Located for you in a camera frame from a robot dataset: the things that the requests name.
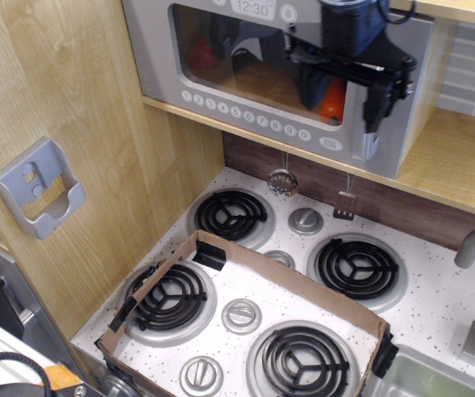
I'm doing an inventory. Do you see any middle small silver knob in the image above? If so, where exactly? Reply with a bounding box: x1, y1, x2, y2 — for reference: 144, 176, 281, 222
264, 250, 295, 270

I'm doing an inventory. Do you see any hanging metal slotted spatula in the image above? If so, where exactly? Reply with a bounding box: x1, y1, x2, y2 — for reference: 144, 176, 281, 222
333, 174, 357, 221

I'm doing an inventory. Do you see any metal sink basin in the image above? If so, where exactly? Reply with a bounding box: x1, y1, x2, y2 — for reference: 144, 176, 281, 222
362, 345, 475, 396

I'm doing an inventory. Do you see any black braided cable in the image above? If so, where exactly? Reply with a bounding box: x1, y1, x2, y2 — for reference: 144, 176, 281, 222
0, 351, 53, 397

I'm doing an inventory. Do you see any centre silver stove knob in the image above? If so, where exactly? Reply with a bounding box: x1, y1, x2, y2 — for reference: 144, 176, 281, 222
222, 299, 262, 335

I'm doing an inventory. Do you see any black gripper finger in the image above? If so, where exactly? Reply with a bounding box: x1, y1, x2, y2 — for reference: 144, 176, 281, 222
295, 65, 335, 110
362, 80, 397, 133

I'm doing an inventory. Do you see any back silver stove knob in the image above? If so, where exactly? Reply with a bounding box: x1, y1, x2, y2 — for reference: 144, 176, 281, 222
288, 208, 324, 236

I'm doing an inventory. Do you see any wooden shelf unit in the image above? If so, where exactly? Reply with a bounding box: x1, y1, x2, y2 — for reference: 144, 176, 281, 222
144, 17, 475, 213

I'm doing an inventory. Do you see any oven front silver knob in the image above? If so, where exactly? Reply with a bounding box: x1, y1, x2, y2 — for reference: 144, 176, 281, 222
104, 374, 139, 397

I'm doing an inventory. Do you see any brown cardboard border frame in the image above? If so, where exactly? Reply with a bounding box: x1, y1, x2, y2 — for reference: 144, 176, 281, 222
97, 232, 396, 396

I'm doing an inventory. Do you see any grey wall phone holder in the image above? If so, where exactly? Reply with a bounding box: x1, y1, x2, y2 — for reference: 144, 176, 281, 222
0, 136, 86, 240

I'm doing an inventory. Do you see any red toy strawberry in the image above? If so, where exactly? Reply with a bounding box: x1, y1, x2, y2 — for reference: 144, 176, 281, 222
187, 36, 222, 70

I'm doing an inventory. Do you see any hanging metal strainer spoon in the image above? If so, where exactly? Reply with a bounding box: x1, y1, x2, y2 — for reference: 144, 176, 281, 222
267, 152, 299, 198

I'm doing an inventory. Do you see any front left black burner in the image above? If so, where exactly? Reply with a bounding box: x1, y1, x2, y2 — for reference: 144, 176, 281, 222
126, 261, 217, 347

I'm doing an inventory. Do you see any front silver stove knob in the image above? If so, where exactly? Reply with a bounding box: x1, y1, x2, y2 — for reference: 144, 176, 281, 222
180, 356, 224, 396

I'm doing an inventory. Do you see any back right black burner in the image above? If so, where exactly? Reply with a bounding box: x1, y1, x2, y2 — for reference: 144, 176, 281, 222
305, 232, 408, 313

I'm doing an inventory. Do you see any orange toy carrot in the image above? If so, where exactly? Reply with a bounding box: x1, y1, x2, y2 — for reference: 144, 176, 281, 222
320, 77, 346, 126

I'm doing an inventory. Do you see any front right black burner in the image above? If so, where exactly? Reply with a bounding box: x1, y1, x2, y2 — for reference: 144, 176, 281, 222
245, 320, 360, 397

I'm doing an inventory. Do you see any back left black burner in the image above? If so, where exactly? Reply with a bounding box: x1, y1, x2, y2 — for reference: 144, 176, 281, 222
186, 189, 276, 250

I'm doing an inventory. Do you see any black burner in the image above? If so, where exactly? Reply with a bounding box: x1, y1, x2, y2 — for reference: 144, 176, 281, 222
126, 261, 217, 347
245, 320, 360, 397
305, 232, 408, 313
186, 189, 276, 250

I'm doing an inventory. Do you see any silver toy microwave door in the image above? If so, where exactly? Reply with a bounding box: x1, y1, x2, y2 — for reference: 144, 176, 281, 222
123, 1, 435, 177

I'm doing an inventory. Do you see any silver stove knob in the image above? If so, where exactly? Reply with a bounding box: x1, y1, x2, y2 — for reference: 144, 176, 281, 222
222, 299, 262, 335
180, 356, 224, 396
288, 208, 324, 236

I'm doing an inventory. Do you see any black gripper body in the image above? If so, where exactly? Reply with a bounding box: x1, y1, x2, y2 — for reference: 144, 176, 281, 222
286, 1, 416, 99

